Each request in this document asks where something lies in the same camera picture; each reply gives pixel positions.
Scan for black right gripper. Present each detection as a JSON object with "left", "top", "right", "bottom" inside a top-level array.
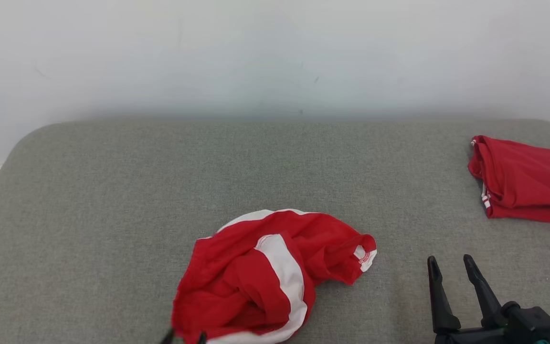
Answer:
[{"left": 426, "top": 254, "right": 512, "bottom": 344}]

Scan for red basketball jersey with number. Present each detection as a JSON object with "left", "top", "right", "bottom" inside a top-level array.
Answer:
[{"left": 467, "top": 135, "right": 550, "bottom": 226}]

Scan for red shorts with white stripes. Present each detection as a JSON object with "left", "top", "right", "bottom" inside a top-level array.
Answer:
[{"left": 170, "top": 208, "right": 378, "bottom": 344}]

